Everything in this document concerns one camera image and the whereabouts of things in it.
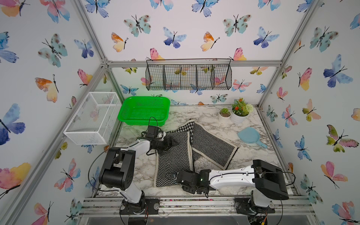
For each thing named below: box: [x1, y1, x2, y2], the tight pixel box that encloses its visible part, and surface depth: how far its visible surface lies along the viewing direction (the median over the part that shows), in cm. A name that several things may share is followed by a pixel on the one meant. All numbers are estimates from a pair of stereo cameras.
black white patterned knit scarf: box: [153, 120, 239, 188], surface depth 93 cm
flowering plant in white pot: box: [231, 97, 254, 125], surface depth 101 cm
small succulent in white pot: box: [218, 107, 232, 123], surface depth 106 cm
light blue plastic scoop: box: [237, 126, 268, 149], surface depth 104 cm
